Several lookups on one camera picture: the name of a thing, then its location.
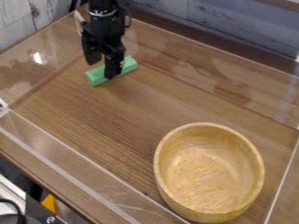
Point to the green rectangular block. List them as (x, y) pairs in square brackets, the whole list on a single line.
[(95, 74)]

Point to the brown wooden bowl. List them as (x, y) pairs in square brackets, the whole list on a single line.
[(209, 172)]

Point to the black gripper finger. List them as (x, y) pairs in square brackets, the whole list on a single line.
[(92, 50), (113, 62)]

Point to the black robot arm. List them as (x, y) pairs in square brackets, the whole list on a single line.
[(103, 5)]

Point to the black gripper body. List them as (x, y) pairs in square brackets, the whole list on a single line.
[(104, 30)]

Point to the clear acrylic corner bracket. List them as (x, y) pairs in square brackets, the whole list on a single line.
[(79, 21)]

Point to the clear acrylic enclosure wall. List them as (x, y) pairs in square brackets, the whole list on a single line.
[(83, 139)]

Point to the yellow warning sticker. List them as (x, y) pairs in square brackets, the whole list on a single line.
[(49, 203)]

